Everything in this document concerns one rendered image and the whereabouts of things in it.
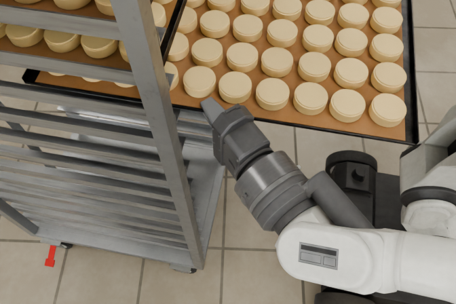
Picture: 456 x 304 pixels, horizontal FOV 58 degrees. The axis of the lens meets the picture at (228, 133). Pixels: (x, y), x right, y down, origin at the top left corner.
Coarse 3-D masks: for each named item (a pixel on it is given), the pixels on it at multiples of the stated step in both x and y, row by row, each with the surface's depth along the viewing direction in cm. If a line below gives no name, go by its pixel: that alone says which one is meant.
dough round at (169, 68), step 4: (168, 64) 64; (172, 64) 64; (164, 68) 63; (168, 68) 63; (172, 68) 63; (168, 72) 63; (172, 72) 63; (176, 72) 63; (176, 76) 63; (176, 80) 63; (172, 84) 63; (176, 84) 64; (172, 88) 63
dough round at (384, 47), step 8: (376, 40) 66; (384, 40) 66; (392, 40) 66; (400, 40) 66; (376, 48) 65; (384, 48) 65; (392, 48) 65; (400, 48) 65; (376, 56) 66; (384, 56) 65; (392, 56) 65
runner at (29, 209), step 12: (12, 204) 133; (48, 216) 132; (60, 216) 128; (72, 216) 131; (84, 216) 131; (108, 228) 129; (120, 228) 127; (132, 228) 129; (144, 228) 129; (180, 240) 125
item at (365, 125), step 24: (240, 0) 74; (312, 0) 74; (336, 0) 74; (264, 24) 71; (336, 24) 71; (264, 48) 68; (288, 48) 68; (216, 72) 65; (192, 96) 63; (216, 96) 63; (288, 120) 61; (312, 120) 61; (336, 120) 61; (360, 120) 61
